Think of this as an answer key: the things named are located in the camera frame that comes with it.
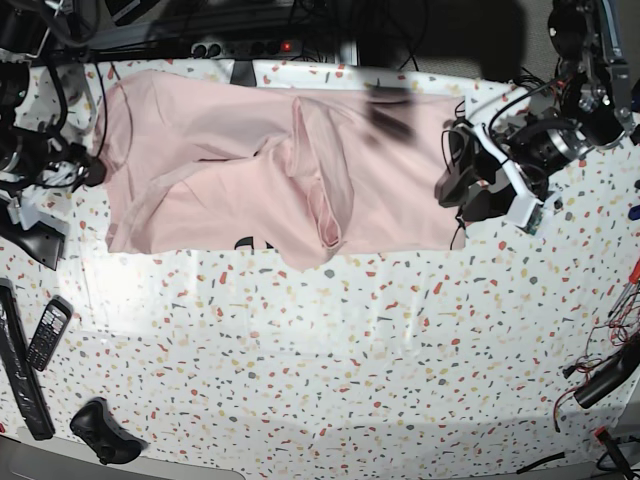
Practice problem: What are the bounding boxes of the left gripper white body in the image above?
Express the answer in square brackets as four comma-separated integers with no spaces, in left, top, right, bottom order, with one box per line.
[464,124,562,235]

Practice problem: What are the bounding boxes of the black game controller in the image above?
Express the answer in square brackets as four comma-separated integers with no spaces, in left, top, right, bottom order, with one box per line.
[70,397,147,465]

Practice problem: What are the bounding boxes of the blue object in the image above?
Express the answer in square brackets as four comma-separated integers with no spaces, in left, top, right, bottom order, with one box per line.
[628,205,640,221]

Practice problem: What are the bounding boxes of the black cordless phone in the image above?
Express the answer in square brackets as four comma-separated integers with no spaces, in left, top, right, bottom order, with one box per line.
[26,295,73,372]

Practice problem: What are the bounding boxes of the black cylindrical tool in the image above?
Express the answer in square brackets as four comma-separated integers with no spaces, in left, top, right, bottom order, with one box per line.
[574,344,639,409]

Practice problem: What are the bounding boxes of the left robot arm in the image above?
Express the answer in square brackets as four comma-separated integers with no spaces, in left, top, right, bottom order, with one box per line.
[435,1,638,238]

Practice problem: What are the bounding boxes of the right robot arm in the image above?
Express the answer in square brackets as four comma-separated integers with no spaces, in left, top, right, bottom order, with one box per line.
[1,1,107,230]

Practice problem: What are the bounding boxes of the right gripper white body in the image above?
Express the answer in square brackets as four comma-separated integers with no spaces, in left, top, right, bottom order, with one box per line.
[1,164,75,230]

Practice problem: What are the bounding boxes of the pink T-shirt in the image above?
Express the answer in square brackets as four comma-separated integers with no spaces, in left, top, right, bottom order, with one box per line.
[100,70,465,270]

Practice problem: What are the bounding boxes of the small black red tool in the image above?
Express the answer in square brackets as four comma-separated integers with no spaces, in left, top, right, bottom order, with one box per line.
[595,427,639,480]

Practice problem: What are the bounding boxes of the terrazzo pattern table cover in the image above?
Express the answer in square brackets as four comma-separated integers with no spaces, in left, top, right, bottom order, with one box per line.
[0,58,640,476]

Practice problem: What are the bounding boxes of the black power strip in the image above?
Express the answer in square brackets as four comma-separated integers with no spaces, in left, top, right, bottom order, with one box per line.
[191,39,303,60]

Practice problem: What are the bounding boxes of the red handled screwdriver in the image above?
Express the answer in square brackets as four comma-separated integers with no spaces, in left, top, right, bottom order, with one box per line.
[607,261,640,318]

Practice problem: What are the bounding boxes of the red and black wires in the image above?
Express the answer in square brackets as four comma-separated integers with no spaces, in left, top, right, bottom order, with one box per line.
[552,289,640,434]

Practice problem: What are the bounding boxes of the long black bar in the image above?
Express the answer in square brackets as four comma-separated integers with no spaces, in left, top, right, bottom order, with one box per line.
[1,279,55,441]

